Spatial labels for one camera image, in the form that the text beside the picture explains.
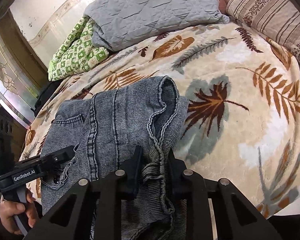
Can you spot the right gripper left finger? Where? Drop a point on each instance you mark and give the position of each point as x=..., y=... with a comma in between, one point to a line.
x=92, y=209

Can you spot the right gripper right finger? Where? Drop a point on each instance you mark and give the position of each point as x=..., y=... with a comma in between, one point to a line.
x=215, y=205

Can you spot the grey denim pants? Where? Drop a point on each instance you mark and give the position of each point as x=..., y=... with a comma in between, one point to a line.
x=105, y=131

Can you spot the person left hand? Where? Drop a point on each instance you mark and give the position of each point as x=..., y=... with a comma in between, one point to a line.
x=9, y=209

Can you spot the black garment on bed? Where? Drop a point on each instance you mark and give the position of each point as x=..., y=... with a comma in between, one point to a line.
x=45, y=93

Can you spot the beige leaf pattern blanket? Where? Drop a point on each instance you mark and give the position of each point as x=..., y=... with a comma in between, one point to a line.
x=244, y=111

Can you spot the green white patterned quilt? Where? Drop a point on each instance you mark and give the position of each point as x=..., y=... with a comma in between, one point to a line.
x=77, y=54

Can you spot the grey quilted comforter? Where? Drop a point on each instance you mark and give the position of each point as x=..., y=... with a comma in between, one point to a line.
x=122, y=23

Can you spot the striped beige pillow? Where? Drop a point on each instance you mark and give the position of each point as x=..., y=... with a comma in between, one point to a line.
x=276, y=19

